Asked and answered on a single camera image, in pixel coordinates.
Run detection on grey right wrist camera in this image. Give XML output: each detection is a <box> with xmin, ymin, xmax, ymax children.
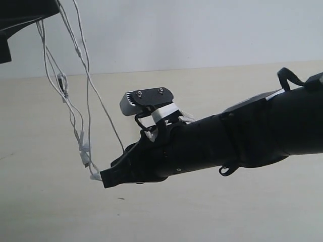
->
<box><xmin>120</xmin><ymin>87</ymin><xmax>174</xmax><ymax>116</ymax></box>

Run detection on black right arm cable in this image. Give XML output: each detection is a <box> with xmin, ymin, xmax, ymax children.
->
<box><xmin>277</xmin><ymin>67</ymin><xmax>311</xmax><ymax>93</ymax></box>

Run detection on white wired earphones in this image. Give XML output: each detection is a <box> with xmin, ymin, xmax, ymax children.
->
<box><xmin>35</xmin><ymin>0</ymin><xmax>125</xmax><ymax>181</ymax></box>

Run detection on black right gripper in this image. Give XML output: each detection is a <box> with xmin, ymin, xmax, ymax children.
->
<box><xmin>100</xmin><ymin>118</ymin><xmax>225</xmax><ymax>189</ymax></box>

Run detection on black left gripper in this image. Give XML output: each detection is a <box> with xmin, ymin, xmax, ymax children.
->
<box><xmin>1</xmin><ymin>0</ymin><xmax>60</xmax><ymax>64</ymax></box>

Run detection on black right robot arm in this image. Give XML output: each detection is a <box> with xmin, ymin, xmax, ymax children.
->
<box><xmin>100</xmin><ymin>68</ymin><xmax>322</xmax><ymax>188</ymax></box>

